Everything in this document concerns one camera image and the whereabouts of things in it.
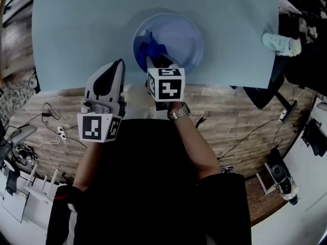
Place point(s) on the small plush toy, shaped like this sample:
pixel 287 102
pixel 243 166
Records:
pixel 278 45

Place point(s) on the black bag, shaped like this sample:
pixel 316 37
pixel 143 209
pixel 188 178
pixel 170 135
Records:
pixel 315 136

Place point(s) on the black office chair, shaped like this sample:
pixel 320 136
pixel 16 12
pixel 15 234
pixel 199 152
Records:
pixel 306 68

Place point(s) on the person's black shirt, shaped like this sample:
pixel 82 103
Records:
pixel 153 187

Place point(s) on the white power strip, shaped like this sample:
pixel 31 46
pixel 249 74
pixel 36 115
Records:
pixel 61 132
pixel 282 116

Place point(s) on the white furniture frame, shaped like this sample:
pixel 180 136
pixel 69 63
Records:
pixel 38 190

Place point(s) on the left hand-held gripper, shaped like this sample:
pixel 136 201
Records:
pixel 92 129

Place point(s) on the pale blue big plate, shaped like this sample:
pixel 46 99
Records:
pixel 178 39

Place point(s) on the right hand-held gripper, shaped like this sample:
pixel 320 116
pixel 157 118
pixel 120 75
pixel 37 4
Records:
pixel 169 88

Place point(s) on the white stool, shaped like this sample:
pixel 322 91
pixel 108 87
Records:
pixel 263 182

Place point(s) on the person's left forearm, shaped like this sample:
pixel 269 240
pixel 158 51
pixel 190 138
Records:
pixel 88 165

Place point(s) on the blue cloth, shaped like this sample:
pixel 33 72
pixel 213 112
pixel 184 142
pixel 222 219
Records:
pixel 150 50

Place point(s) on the person's right forearm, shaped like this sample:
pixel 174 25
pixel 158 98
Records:
pixel 199 147

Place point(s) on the grey office chair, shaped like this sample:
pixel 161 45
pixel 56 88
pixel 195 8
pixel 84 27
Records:
pixel 25 133

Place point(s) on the black grey device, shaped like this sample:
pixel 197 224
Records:
pixel 279 175

